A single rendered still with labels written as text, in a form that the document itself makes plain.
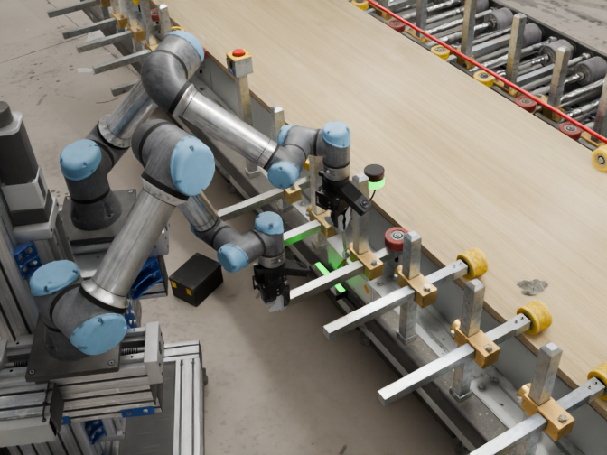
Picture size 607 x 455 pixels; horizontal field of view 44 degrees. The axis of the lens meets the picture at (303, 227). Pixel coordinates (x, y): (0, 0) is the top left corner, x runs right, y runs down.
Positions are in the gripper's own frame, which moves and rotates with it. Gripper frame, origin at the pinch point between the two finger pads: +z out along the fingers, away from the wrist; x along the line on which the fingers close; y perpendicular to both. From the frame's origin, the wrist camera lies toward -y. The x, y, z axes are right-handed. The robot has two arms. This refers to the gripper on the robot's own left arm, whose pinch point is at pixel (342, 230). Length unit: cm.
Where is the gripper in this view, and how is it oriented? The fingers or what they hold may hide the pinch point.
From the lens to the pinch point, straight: 219.1
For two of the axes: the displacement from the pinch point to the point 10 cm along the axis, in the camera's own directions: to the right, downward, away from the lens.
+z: 0.4, 7.5, 6.6
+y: -7.8, -3.9, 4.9
